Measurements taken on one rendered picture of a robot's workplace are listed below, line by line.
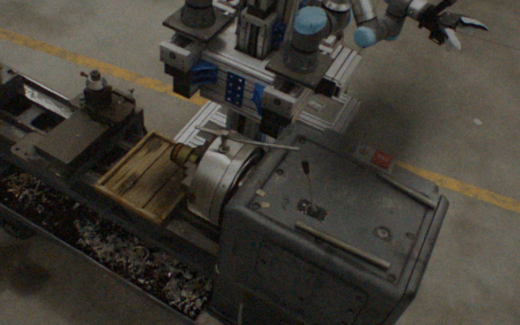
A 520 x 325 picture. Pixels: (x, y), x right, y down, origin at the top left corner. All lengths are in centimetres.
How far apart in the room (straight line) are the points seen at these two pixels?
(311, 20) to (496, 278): 195
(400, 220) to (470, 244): 178
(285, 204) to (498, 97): 318
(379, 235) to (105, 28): 319
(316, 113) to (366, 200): 183
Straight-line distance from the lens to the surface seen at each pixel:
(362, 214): 156
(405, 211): 162
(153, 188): 199
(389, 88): 411
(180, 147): 181
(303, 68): 209
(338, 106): 347
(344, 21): 213
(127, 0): 460
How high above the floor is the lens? 246
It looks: 48 degrees down
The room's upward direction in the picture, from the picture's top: 11 degrees clockwise
